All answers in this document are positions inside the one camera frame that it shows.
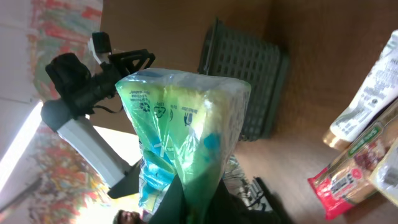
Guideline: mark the green yellow sponge pack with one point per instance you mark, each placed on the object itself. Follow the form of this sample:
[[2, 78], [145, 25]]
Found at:
[[188, 126]]

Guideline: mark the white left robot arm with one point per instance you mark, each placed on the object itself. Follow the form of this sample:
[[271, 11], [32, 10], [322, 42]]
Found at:
[[121, 178]]

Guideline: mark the grey plastic basket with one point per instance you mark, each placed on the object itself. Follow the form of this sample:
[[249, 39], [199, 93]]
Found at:
[[231, 53]]

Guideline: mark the white tube with gold cap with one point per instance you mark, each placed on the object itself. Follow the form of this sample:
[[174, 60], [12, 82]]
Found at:
[[378, 90]]

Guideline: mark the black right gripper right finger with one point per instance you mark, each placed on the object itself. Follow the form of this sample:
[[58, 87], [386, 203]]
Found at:
[[227, 208]]

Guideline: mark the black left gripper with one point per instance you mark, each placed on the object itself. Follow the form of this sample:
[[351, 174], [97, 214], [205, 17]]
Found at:
[[79, 90]]

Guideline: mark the yellow white snack bag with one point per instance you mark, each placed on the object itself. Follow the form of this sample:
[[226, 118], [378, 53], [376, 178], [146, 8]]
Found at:
[[384, 176]]

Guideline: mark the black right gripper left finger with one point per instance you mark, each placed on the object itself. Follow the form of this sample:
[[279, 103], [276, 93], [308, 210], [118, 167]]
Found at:
[[172, 209]]

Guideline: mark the orange spaghetti packet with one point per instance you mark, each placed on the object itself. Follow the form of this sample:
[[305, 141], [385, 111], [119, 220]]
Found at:
[[345, 183]]

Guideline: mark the person's head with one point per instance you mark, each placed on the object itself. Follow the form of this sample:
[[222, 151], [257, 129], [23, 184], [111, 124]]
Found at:
[[126, 217]]

